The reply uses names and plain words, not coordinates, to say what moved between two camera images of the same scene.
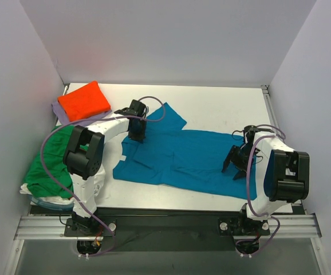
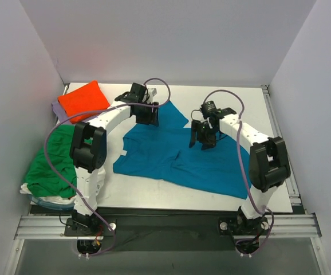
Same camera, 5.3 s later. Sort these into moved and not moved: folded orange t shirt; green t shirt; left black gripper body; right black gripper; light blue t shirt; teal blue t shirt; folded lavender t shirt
Moved: right black gripper; left black gripper body; teal blue t shirt
Not moved: light blue t shirt; folded orange t shirt; green t shirt; folded lavender t shirt
